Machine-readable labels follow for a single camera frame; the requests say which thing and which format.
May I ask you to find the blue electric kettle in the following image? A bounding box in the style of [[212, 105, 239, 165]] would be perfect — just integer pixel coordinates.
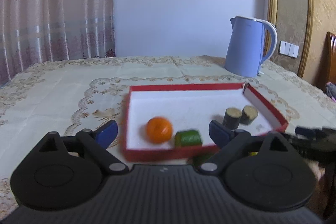
[[224, 16, 277, 77]]

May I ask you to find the orange tangerine in tray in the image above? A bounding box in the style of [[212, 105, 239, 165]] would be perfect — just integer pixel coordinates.
[[145, 117, 173, 144]]

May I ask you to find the grey pink cloth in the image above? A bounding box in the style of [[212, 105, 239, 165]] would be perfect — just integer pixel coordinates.
[[325, 82, 336, 102]]

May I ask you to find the green cucumber chunk outside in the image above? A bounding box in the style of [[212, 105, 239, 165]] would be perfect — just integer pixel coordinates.
[[192, 153, 214, 166]]

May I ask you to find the gold arched frame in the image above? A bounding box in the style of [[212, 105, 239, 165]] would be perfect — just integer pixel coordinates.
[[267, 0, 313, 78]]

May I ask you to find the green cucumber chunk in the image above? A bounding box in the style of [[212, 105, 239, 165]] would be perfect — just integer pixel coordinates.
[[174, 130, 203, 147]]

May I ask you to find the red shallow cardboard tray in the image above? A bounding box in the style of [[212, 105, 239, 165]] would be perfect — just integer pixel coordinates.
[[121, 83, 288, 162]]

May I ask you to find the pink floral curtain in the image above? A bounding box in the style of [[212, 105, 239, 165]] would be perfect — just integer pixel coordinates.
[[1, 0, 115, 84]]

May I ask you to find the wooden headboard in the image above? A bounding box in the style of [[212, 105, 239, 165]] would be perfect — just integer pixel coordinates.
[[317, 32, 335, 90]]

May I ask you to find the white wall switch panel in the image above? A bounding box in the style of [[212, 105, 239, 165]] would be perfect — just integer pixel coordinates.
[[279, 41, 299, 59]]

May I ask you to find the dark sugarcane piece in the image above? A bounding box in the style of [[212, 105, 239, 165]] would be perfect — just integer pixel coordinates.
[[222, 107, 242, 130], [240, 105, 259, 125]]

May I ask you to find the small green tomato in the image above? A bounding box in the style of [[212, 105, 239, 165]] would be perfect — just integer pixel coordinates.
[[248, 152, 258, 156]]

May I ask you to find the beige embroidered tablecloth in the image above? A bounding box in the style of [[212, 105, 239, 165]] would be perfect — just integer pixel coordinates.
[[1, 56, 335, 217]]

